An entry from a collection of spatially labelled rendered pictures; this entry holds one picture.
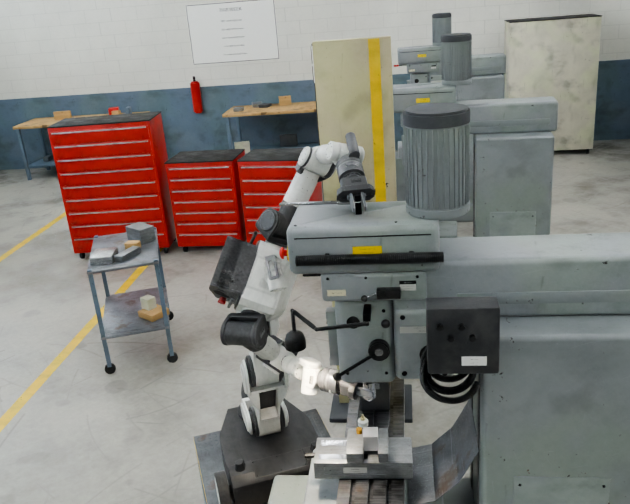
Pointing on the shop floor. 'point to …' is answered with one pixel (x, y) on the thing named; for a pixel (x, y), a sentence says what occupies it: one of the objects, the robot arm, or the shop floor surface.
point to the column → (564, 411)
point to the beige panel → (353, 103)
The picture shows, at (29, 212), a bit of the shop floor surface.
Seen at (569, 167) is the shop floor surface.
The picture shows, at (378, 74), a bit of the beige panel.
